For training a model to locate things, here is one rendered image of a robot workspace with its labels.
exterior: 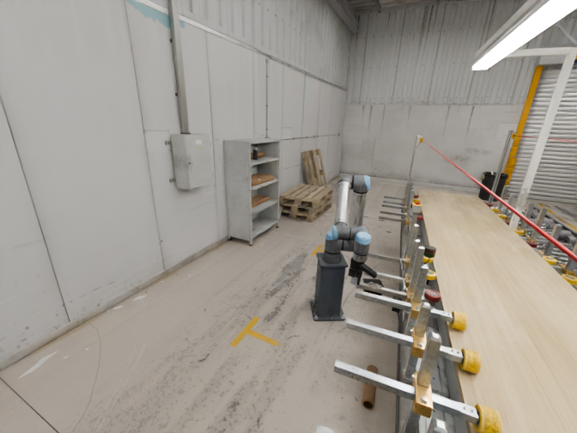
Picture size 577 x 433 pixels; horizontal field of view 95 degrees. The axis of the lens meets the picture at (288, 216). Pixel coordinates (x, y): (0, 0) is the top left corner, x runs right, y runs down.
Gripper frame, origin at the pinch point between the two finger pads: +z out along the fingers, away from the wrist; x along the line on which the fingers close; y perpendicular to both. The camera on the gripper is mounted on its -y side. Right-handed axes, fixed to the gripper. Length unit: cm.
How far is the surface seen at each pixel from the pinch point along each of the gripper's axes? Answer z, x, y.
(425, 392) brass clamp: -15, 75, -32
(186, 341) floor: 86, 21, 132
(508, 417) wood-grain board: -9, 66, -60
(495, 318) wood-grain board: -9, 8, -70
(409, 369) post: 4, 47, -32
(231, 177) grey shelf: -14, -167, 212
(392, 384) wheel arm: -14, 75, -22
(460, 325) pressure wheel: -13, 28, -50
